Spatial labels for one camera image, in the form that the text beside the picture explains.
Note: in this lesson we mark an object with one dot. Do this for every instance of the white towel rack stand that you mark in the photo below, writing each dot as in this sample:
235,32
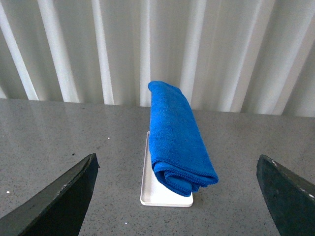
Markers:
153,193

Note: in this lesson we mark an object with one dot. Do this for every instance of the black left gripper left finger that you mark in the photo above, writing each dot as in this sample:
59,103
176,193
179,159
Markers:
60,208

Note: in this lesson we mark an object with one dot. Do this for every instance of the blue microfiber cloth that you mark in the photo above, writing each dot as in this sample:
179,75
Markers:
179,158

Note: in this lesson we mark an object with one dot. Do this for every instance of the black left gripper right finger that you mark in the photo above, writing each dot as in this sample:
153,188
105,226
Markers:
289,197

